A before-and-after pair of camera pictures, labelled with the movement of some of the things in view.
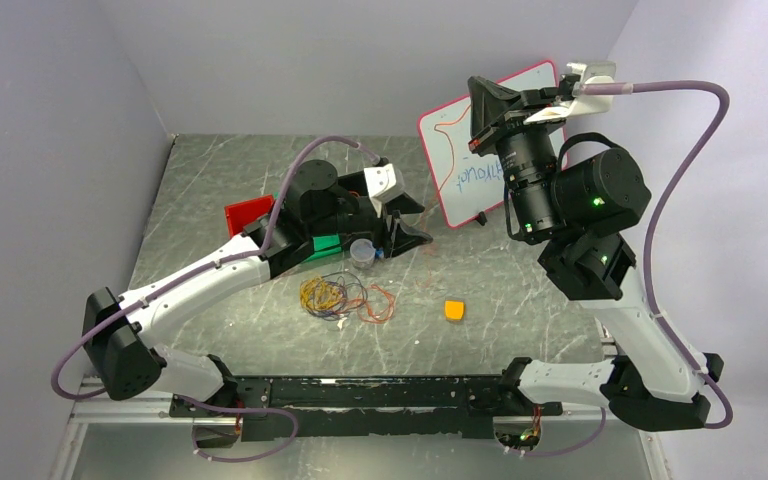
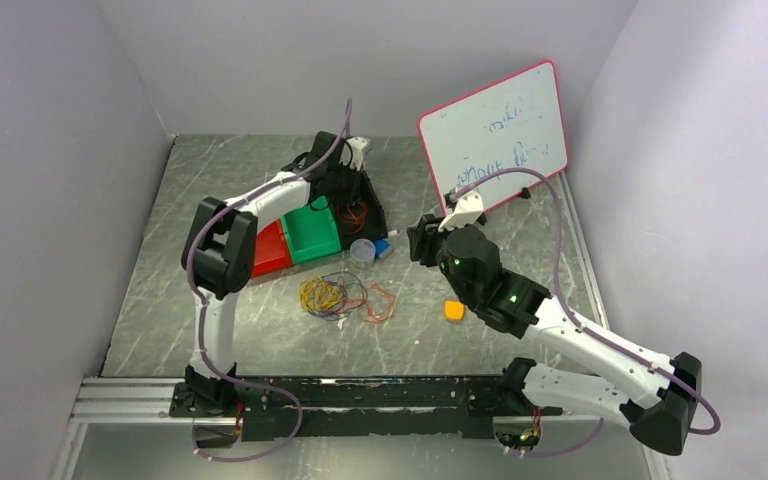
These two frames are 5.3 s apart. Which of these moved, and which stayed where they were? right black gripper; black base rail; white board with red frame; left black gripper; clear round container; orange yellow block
Moved: left black gripper; right black gripper
Stayed: white board with red frame; black base rail; clear round container; orange yellow block
